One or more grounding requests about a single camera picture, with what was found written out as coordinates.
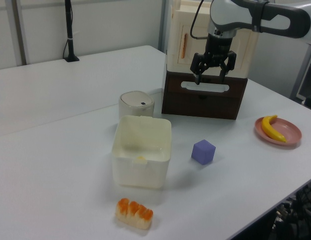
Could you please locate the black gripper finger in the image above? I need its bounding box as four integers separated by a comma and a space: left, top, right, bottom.
219, 50, 237, 83
190, 51, 209, 86

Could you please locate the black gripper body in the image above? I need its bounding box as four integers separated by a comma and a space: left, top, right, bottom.
202, 33, 234, 68

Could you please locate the purple cube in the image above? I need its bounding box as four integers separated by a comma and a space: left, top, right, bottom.
191, 139, 216, 166

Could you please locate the cream plastic storage box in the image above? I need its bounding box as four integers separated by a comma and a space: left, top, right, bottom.
166, 0, 260, 80

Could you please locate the white open plastic box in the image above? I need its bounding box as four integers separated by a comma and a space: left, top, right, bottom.
111, 114, 172, 190

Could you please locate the dark brown drawer cabinet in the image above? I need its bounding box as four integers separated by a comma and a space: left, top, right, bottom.
161, 71, 248, 120

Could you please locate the small beige trash can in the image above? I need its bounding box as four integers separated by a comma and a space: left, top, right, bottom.
118, 90, 155, 120

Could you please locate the yellow banana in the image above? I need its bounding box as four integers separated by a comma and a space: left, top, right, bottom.
260, 114, 287, 143

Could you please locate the pink plate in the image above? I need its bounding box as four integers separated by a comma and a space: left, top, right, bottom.
254, 116, 302, 146

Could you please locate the black pole stand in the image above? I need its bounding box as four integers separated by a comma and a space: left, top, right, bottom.
63, 0, 80, 63

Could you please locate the black office chair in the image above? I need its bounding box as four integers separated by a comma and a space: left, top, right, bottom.
270, 176, 311, 240

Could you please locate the bread with orange topping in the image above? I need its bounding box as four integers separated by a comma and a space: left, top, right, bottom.
115, 197, 154, 230

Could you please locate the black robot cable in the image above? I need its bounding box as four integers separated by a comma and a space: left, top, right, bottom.
189, 0, 210, 40

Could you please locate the grey metal frame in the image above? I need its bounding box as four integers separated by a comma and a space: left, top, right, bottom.
290, 44, 311, 111

